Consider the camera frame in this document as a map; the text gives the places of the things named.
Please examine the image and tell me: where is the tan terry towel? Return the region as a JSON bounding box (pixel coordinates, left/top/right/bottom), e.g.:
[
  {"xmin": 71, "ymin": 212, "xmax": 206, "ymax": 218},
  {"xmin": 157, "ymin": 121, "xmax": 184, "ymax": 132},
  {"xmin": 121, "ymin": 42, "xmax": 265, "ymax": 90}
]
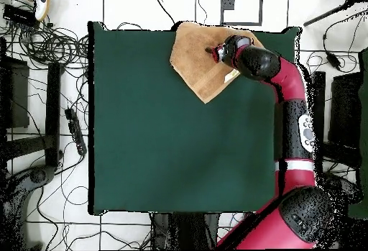
[{"xmin": 169, "ymin": 21, "xmax": 265, "ymax": 104}]

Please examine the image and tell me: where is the dark flat panel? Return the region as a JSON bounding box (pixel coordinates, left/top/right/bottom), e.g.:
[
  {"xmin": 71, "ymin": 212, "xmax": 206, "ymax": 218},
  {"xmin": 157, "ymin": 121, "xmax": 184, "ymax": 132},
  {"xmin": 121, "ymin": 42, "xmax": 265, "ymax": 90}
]
[
  {"xmin": 0, "ymin": 55, "xmax": 30, "ymax": 130},
  {"xmin": 328, "ymin": 71, "xmax": 364, "ymax": 148}
]

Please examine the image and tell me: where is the dark green table cloth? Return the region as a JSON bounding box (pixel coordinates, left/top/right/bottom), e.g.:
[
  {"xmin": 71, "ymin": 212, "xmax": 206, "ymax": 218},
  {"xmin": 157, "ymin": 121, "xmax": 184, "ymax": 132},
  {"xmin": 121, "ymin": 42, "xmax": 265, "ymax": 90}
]
[{"xmin": 87, "ymin": 21, "xmax": 303, "ymax": 217}]

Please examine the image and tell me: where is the black stand beam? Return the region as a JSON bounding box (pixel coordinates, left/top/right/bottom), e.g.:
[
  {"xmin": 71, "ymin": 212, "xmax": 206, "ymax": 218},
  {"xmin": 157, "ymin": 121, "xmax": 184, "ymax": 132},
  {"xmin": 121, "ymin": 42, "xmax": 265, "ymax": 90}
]
[
  {"xmin": 5, "ymin": 61, "xmax": 62, "ymax": 168},
  {"xmin": 311, "ymin": 70, "xmax": 326, "ymax": 174}
]

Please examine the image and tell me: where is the black tripod pole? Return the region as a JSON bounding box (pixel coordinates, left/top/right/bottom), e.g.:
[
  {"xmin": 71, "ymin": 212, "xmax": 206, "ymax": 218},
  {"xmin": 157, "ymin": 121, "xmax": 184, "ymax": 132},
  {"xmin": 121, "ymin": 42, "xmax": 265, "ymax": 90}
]
[{"xmin": 303, "ymin": 0, "xmax": 368, "ymax": 28}]

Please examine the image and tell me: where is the long black power strip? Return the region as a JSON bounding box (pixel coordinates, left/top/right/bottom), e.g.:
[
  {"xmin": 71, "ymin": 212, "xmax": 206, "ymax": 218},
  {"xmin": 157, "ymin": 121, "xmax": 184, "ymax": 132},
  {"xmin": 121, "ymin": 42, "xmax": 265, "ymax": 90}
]
[{"xmin": 64, "ymin": 107, "xmax": 88, "ymax": 157}]

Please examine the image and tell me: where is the dark green cloth bundle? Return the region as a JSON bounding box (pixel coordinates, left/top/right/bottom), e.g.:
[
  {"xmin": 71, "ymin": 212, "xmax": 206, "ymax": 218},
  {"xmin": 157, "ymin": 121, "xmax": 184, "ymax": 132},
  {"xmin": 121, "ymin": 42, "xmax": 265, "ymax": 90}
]
[{"xmin": 346, "ymin": 47, "xmax": 368, "ymax": 220}]

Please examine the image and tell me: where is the person's foot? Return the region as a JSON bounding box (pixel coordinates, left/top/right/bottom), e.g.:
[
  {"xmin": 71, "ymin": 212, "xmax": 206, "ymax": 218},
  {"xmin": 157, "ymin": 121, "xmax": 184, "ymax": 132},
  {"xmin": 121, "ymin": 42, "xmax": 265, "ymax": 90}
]
[{"xmin": 27, "ymin": 0, "xmax": 55, "ymax": 22}]

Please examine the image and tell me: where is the black electronics box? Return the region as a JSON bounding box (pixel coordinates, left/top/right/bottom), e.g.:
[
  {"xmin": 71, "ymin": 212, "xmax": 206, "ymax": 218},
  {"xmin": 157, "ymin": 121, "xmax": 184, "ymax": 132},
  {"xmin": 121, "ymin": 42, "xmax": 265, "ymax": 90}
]
[{"xmin": 1, "ymin": 4, "xmax": 41, "ymax": 29}]

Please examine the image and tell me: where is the thin black cable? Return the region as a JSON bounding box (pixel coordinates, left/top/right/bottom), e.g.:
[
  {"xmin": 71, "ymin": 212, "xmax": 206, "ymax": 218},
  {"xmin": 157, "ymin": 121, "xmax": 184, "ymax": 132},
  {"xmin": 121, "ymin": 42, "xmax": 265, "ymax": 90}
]
[{"xmin": 149, "ymin": 0, "xmax": 177, "ymax": 26}]

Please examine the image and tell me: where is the grey square frame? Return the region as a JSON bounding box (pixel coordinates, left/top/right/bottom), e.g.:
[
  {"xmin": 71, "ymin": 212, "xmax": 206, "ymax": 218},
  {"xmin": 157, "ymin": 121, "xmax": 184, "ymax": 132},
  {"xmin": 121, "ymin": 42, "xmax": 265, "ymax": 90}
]
[{"xmin": 220, "ymin": 0, "xmax": 264, "ymax": 27}]

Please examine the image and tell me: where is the black cable with adapter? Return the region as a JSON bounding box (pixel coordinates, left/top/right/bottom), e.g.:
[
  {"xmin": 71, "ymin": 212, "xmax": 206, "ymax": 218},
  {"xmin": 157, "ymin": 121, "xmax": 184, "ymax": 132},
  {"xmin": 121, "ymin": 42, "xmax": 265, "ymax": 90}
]
[{"xmin": 321, "ymin": 9, "xmax": 368, "ymax": 72}]

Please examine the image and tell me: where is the tangle of black cables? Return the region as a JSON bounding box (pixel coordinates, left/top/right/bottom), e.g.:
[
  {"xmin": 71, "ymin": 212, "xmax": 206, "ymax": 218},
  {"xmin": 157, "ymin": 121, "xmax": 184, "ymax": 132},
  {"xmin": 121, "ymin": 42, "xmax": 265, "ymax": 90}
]
[{"xmin": 11, "ymin": 22, "xmax": 89, "ymax": 66}]

